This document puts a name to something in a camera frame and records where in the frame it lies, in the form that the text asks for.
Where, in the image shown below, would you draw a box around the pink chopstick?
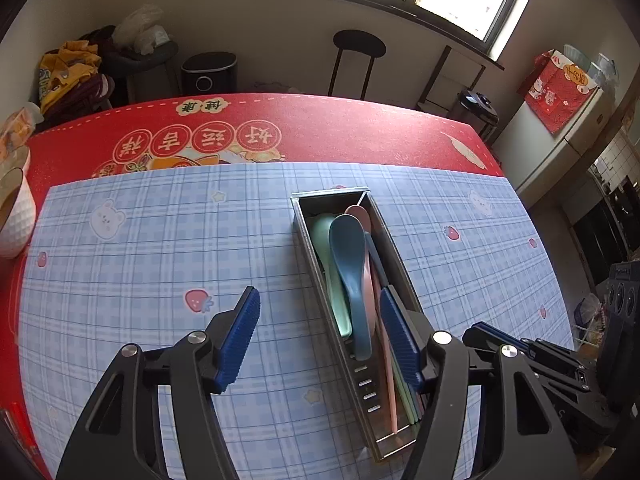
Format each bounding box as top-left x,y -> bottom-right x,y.
374,285 -> 401,436

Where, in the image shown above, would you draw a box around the orange snack packet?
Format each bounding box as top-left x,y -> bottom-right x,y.
0,102 -> 42,152

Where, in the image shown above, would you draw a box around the black round stool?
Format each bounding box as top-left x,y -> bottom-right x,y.
327,29 -> 387,102

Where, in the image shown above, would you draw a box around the blue spoon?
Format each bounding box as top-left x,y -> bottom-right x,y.
328,214 -> 374,362

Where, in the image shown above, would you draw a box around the dark bar table frame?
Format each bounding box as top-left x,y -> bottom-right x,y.
417,45 -> 487,112

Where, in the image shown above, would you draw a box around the dark kitchen cabinet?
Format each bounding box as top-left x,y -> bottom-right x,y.
570,170 -> 640,287

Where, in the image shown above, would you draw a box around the clear plastic bag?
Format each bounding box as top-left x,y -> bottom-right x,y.
111,4 -> 174,57

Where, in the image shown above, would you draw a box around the teal green spoon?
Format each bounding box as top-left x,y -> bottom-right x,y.
310,213 -> 354,339

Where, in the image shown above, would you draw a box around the dark window sill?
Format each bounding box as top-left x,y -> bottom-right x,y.
252,0 -> 506,73

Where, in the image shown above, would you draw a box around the dark round bin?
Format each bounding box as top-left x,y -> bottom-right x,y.
181,51 -> 239,96

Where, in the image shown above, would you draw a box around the metal utensil tray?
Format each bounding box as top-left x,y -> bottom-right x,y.
291,187 -> 432,463

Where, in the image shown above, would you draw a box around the light green chopstick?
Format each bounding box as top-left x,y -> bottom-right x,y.
396,370 -> 419,424
407,387 -> 427,419

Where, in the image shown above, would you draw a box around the blue chopstick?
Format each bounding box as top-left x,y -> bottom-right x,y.
366,232 -> 390,292

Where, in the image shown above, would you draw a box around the white refrigerator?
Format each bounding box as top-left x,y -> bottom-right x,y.
492,85 -> 632,202

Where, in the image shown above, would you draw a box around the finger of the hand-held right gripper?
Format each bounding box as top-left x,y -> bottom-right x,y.
527,360 -> 603,413
462,321 -> 592,378

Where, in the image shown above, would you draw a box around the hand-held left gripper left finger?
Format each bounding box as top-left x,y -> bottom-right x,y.
55,285 -> 262,480

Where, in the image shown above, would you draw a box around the wire rack with bags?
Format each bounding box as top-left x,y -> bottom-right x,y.
572,292 -> 609,349

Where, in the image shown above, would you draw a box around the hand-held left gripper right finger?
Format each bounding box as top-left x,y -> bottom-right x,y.
378,285 -> 582,480

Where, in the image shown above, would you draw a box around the pile of clothes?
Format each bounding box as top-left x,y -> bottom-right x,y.
37,40 -> 117,117

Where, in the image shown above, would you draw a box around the clear plastic containers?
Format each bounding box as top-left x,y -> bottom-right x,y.
562,45 -> 622,92

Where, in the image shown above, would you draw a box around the black rice cooker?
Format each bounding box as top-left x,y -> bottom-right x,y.
457,89 -> 500,142

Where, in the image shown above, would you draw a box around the blue plaid mat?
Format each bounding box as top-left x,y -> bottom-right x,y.
17,161 -> 576,480

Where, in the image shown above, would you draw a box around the dark round chair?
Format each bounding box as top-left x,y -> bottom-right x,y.
95,30 -> 182,107

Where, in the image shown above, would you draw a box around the pink spoon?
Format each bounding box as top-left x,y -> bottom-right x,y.
344,204 -> 382,311

